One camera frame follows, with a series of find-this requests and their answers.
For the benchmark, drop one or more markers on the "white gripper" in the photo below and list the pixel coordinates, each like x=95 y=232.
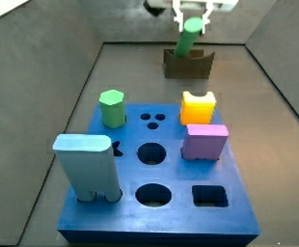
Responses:
x=208 y=5

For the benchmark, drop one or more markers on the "green oval cylinder peg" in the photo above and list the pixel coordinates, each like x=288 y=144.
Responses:
x=192 y=28

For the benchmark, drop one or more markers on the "black curved fixture stand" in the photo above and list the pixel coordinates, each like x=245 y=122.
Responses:
x=191 y=67

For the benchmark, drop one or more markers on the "blue peg board block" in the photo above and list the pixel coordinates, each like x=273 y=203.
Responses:
x=179 y=202

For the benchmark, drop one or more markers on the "yellow notched peg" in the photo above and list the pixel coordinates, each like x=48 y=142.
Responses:
x=196 y=108

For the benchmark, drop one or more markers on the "green hexagonal peg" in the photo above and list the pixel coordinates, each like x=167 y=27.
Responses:
x=112 y=107

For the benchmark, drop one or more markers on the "purple rectangular peg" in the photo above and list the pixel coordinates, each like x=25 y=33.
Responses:
x=204 y=141

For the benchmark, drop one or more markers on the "light blue tall peg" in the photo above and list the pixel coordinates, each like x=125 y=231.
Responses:
x=87 y=160

